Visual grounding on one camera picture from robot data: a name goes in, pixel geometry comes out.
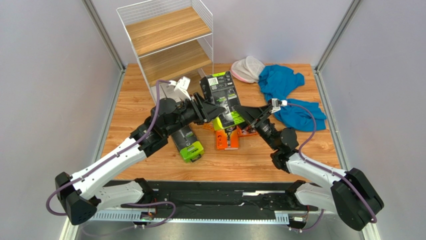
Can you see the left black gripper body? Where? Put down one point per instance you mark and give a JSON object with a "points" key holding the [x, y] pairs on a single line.
{"points": [[187, 113]]}

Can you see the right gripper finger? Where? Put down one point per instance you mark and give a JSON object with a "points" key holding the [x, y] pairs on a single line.
{"points": [[252, 113], [253, 122]]}

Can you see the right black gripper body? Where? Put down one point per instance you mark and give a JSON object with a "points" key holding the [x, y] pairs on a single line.
{"points": [[262, 116]]}

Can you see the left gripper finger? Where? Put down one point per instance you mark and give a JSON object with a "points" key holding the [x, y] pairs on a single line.
{"points": [[205, 108], [200, 120]]}

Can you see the black green razor box large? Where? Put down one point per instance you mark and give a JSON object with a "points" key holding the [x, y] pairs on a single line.
{"points": [[220, 89]]}

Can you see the black green razor box small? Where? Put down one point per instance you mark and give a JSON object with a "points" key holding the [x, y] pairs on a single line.
{"points": [[188, 145]]}

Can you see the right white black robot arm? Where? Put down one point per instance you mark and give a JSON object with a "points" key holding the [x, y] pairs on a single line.
{"points": [[319, 173]]}

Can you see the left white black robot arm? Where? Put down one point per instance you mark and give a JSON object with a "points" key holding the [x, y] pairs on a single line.
{"points": [[84, 193]]}

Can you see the flat orange razor cartridge pack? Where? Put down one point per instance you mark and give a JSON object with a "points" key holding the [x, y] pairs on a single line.
{"points": [[245, 131]]}

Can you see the orange clear razor blister pack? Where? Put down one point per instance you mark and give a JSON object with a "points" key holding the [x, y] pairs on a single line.
{"points": [[208, 126]]}

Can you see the left white grey cosmetic box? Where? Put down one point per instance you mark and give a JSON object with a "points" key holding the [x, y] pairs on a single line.
{"points": [[165, 91]]}

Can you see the orange Gillette Fusion razor box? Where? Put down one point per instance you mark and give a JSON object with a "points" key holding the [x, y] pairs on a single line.
{"points": [[227, 139]]}

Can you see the white pink mesh laundry bag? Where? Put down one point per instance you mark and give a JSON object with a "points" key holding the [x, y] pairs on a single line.
{"points": [[248, 69]]}

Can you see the blue cloth garment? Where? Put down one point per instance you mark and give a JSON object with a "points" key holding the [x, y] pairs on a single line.
{"points": [[277, 81]]}

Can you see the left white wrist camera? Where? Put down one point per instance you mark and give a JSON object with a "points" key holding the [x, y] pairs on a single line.
{"points": [[179, 89]]}

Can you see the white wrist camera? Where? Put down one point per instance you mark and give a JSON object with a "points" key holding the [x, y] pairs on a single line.
{"points": [[277, 104], [179, 89]]}

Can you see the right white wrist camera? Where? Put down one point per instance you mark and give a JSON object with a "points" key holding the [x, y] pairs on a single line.
{"points": [[277, 104]]}

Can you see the white wire wooden shelf unit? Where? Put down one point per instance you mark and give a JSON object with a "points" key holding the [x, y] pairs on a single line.
{"points": [[170, 39]]}

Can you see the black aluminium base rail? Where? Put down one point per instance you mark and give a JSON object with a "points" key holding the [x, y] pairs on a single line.
{"points": [[217, 200]]}

